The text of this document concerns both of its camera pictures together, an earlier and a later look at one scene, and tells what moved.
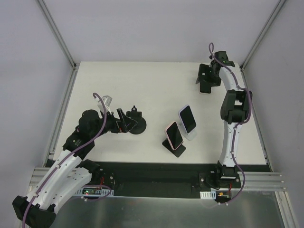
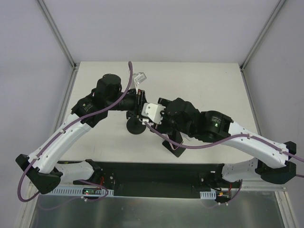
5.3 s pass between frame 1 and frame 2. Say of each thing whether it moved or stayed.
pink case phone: stayed
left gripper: moved
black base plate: stayed
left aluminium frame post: stayed
